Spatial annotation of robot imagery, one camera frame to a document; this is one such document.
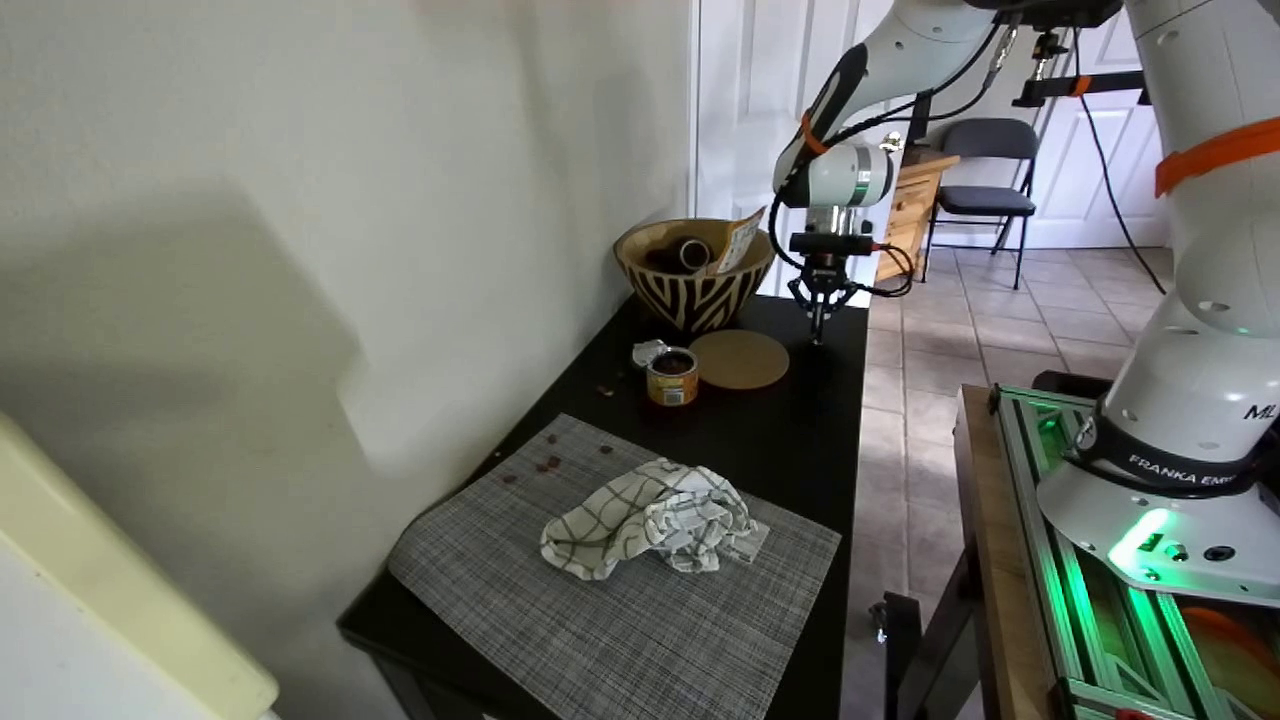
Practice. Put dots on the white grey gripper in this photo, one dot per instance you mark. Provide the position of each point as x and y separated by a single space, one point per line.
831 180

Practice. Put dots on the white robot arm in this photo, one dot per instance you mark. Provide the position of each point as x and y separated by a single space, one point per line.
1162 483

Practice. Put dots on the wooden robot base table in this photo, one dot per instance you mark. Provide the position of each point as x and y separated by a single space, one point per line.
1162 619

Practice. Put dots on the small open tin can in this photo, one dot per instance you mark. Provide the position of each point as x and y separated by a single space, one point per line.
672 378

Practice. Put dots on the can lid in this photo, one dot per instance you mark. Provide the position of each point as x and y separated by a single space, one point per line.
649 351

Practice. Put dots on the paper packet in bowl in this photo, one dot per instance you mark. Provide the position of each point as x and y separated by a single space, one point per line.
737 242

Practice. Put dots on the round cork coaster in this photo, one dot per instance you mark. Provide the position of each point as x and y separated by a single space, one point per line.
740 358

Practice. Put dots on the zebra pattern wooden bowl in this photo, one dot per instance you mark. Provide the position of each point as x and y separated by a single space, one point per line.
688 300

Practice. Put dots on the dark round object in bowl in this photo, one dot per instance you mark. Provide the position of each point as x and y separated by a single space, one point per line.
692 254

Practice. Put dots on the black side table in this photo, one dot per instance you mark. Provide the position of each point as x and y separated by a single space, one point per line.
788 445

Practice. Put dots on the black folding chair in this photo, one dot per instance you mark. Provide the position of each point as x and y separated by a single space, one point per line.
990 138

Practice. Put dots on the white checked dish cloth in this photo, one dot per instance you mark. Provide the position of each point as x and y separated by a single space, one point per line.
682 515

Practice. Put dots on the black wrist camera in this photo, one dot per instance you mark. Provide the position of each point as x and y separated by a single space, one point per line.
831 242

